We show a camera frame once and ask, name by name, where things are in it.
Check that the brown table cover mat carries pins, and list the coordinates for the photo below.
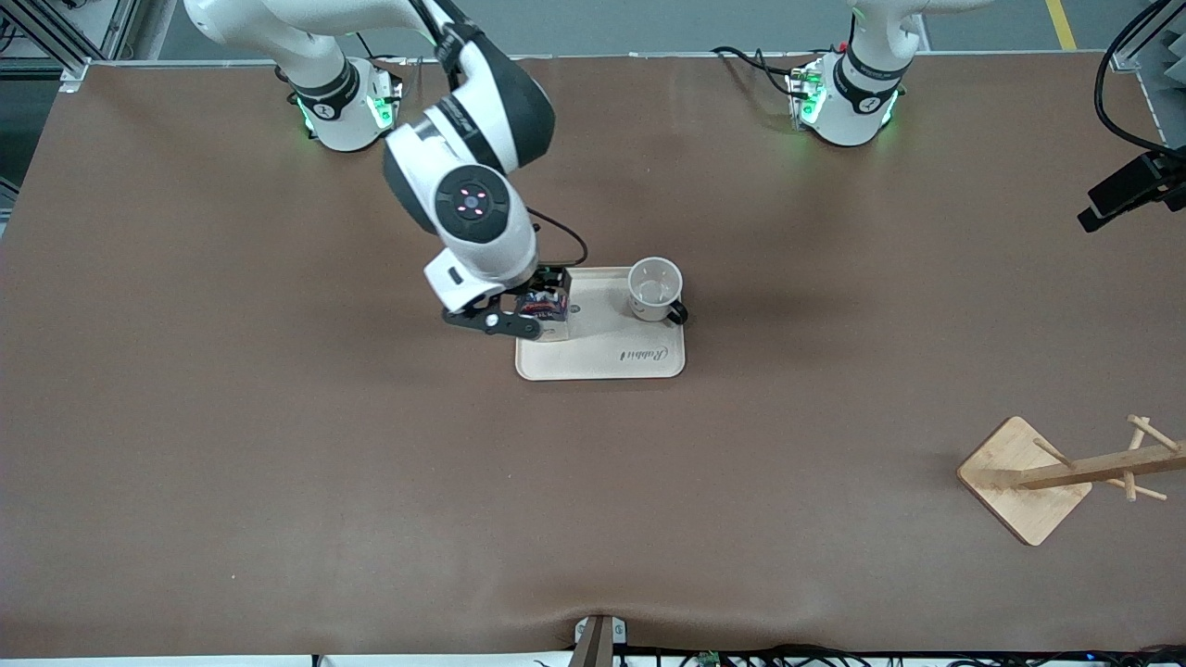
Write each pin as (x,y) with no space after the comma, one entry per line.
(593,509)

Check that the metal table edge bracket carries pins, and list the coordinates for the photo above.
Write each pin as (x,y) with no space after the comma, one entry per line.
(598,639)

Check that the aluminium frame profile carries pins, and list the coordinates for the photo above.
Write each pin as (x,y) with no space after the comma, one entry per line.
(1149,65)
(56,37)

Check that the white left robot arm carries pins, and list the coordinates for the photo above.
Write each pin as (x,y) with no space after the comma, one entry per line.
(852,102)

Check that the wooden mug tree stand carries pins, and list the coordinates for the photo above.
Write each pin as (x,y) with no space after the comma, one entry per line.
(1019,482)

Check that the cream rabbit print tray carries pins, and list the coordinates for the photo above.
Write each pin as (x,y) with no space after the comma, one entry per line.
(611,357)

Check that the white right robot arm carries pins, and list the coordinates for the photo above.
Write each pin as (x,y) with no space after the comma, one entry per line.
(482,120)

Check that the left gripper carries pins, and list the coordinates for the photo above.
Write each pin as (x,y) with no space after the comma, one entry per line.
(1124,186)

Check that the blue milk carton green cap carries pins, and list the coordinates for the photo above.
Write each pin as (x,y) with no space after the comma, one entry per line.
(543,304)

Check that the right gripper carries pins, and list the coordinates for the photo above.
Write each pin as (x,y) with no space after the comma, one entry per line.
(553,280)

